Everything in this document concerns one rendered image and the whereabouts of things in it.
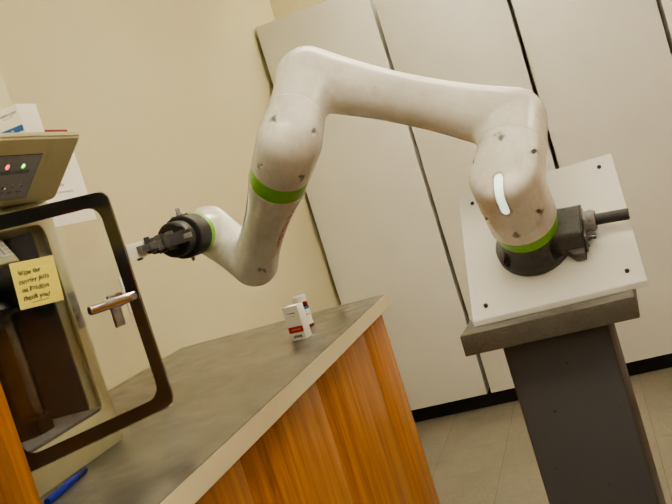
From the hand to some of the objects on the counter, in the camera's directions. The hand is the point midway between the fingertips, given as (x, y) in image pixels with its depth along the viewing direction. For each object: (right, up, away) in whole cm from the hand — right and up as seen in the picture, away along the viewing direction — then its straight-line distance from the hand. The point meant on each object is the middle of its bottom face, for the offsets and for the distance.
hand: (133, 251), depth 159 cm
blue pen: (-5, -38, -23) cm, 45 cm away
